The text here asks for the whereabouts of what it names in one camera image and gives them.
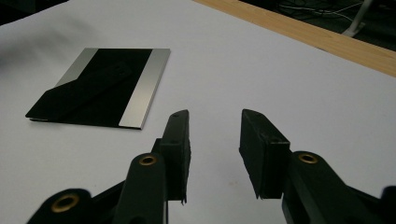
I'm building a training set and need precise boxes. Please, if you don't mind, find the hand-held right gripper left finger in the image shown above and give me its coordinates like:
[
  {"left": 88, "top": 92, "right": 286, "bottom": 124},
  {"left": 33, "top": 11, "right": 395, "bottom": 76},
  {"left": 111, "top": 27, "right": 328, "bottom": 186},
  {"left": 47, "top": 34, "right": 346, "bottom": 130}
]
[{"left": 151, "top": 108, "right": 192, "bottom": 205}]

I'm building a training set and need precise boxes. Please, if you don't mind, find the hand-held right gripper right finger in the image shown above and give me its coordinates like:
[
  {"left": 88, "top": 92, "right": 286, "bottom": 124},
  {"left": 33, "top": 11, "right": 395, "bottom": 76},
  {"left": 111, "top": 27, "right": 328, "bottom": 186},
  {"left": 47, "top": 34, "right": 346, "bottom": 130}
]
[{"left": 238, "top": 108, "right": 292, "bottom": 200}]

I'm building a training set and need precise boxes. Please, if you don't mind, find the silver and black photo frame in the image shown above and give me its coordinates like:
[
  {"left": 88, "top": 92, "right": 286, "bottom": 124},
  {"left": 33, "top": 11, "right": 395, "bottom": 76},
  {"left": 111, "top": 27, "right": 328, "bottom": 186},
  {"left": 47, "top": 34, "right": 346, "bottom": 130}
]
[{"left": 24, "top": 47, "right": 172, "bottom": 131}]

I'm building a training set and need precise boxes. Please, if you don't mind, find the white metal stand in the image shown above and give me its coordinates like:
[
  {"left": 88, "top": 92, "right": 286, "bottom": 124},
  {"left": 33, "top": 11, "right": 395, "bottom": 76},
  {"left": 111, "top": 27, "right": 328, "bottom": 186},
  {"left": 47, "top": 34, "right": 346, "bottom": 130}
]
[{"left": 341, "top": 0, "right": 375, "bottom": 38}]

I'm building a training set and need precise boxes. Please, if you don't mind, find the thin light cable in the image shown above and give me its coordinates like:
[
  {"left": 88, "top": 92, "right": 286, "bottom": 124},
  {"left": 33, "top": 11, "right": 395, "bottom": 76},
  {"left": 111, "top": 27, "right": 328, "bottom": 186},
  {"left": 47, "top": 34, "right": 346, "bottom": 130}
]
[{"left": 276, "top": 1, "right": 357, "bottom": 23}]

